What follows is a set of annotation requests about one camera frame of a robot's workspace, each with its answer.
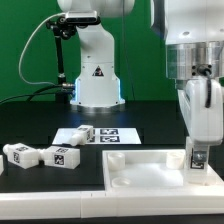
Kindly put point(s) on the silver camera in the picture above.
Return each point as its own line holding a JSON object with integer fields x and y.
{"x": 81, "y": 18}

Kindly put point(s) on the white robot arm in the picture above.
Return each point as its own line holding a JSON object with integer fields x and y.
{"x": 193, "y": 31}

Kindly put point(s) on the white marker sheet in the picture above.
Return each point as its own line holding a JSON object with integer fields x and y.
{"x": 101, "y": 136}

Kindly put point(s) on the white block at left edge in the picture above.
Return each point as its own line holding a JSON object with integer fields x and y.
{"x": 1, "y": 165}

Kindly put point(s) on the white L-shaped fence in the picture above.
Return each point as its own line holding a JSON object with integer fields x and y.
{"x": 89, "y": 204}

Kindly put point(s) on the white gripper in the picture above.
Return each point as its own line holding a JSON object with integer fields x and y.
{"x": 204, "y": 124}

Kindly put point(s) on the white square table top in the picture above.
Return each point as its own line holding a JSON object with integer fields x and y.
{"x": 155, "y": 170}

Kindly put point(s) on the black camera stand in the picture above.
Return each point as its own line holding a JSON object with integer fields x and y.
{"x": 61, "y": 31}

